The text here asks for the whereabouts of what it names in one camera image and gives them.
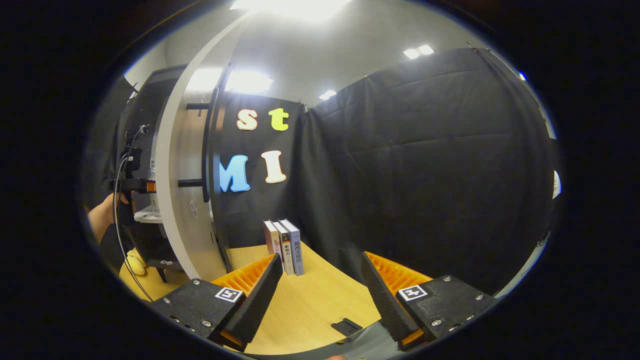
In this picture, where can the blue-grey book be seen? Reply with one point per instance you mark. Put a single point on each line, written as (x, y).
(297, 250)

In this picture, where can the yellow plush toy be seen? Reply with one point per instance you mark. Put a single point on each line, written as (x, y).
(136, 262)

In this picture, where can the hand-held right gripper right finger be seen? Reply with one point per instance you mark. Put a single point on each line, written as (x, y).
(382, 300)

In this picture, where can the large ceiling light panel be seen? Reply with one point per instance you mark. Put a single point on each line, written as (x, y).
(290, 6)

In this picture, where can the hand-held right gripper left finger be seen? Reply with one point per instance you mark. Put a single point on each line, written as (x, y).
(260, 300)

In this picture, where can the pink-white book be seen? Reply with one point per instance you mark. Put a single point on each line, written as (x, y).
(271, 240)

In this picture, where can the small black bracket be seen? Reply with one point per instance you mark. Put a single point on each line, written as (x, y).
(345, 327)

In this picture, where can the black backdrop cloth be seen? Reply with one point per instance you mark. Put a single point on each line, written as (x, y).
(425, 175)

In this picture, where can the double ceiling light panel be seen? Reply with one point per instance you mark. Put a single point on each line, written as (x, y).
(419, 51)

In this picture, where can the white book dark label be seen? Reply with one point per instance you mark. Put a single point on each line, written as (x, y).
(286, 250)

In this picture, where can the white cabinet shelf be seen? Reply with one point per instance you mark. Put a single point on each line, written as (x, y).
(145, 216)

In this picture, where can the dark grey cabinet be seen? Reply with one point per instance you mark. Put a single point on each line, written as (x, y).
(145, 110)

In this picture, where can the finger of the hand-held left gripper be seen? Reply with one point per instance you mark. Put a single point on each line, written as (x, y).
(151, 187)

